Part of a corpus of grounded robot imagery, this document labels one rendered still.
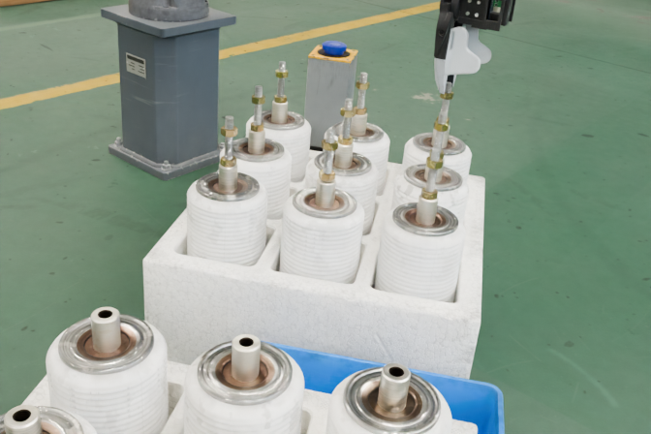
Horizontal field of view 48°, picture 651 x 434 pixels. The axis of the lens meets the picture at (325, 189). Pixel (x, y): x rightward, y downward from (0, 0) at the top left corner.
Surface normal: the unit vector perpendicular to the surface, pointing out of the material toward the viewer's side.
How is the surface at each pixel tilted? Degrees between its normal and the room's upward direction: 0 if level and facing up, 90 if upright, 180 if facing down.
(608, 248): 0
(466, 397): 88
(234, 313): 90
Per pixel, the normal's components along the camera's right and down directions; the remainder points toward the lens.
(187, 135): 0.77, 0.33
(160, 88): 0.10, 0.45
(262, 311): -0.20, 0.42
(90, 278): 0.08, -0.89
